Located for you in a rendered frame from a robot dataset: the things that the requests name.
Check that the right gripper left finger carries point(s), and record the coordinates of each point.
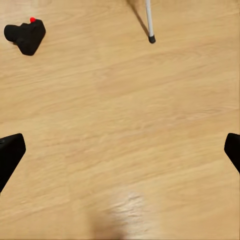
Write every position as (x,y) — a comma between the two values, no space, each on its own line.
(12,149)

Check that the digital camera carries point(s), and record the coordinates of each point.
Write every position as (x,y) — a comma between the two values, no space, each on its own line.
(27,36)

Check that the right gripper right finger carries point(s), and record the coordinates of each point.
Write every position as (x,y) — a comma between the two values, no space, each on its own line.
(232,149)

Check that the camera tripod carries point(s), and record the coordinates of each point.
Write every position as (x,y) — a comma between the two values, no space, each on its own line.
(150,25)

